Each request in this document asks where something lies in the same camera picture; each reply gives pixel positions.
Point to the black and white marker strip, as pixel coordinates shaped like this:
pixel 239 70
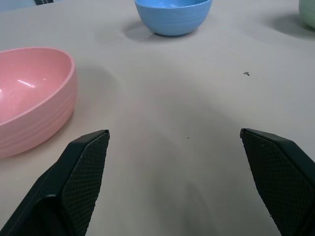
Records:
pixel 44 1

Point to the pink plastic bowl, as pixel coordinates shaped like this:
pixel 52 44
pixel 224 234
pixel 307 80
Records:
pixel 29 98

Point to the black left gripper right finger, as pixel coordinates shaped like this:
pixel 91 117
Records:
pixel 278 177

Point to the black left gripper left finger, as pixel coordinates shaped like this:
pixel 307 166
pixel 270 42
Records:
pixel 73 182

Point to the blue plastic bowl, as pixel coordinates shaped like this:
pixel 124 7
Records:
pixel 172 16

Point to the green plastic bowl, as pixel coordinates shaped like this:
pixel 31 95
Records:
pixel 308 12

